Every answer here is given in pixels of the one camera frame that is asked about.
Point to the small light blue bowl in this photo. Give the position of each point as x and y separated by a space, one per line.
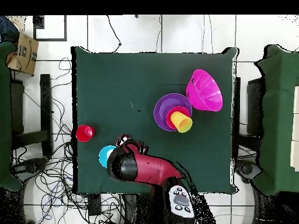
104 156

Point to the small crimson bowl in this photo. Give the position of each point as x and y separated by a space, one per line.
168 121

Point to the large purple bowl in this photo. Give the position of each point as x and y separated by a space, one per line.
161 109

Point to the yellow cup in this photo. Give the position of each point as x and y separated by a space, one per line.
182 122

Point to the large pink bowl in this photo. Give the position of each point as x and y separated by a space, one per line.
205 91

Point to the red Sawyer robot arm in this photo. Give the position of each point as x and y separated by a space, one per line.
149 168

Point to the red cup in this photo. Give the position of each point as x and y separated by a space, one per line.
83 134

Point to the dark green table cloth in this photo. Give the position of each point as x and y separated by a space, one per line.
116 77

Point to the black power strip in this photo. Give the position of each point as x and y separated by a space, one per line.
94 205

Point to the black stand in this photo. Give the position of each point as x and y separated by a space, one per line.
254 105
45 105

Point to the green covered side table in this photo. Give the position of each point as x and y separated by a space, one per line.
4 116
280 116

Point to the cardboard box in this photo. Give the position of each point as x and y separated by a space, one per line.
23 53

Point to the dark blue fabric item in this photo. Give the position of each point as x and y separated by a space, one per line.
8 30

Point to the black pedestal leg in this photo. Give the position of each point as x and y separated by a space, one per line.
247 169
32 164

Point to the black floor frame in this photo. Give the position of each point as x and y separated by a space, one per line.
50 40

